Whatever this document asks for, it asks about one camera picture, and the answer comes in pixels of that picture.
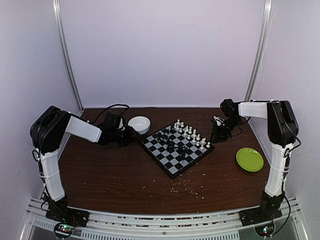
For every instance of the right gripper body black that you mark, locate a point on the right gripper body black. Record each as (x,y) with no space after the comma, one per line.
(224,131)

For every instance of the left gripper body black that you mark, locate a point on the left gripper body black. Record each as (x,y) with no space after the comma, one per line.
(123,138)

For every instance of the black white chessboard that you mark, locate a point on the black white chessboard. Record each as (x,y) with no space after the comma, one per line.
(169,163)

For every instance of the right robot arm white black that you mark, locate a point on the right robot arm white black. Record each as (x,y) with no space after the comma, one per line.
(282,130)

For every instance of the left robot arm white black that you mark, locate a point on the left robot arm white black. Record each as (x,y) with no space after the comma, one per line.
(48,131)

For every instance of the black chess pieces pile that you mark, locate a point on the black chess pieces pile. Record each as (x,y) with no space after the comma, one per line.
(172,140)

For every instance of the white ceramic bowl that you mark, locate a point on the white ceramic bowl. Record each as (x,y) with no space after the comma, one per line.
(140,124)

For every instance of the green plate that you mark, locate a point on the green plate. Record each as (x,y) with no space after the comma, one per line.
(249,159)

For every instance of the white rook corner piece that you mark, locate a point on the white rook corner piece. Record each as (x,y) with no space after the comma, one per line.
(178,122)

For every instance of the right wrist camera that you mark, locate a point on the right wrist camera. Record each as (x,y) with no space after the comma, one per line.
(217,120)

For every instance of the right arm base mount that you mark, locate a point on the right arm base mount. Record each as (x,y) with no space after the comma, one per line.
(268,210)

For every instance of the right aluminium corner post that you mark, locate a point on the right aluminium corner post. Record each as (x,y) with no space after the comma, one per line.
(261,49)

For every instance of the aluminium corner post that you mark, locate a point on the aluminium corner post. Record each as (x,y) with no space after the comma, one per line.
(56,5)
(261,49)

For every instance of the aluminium front rail frame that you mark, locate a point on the aluminium front rail frame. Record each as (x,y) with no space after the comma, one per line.
(219,225)

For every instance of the left aluminium corner post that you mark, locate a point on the left aluminium corner post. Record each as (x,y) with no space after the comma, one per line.
(56,5)

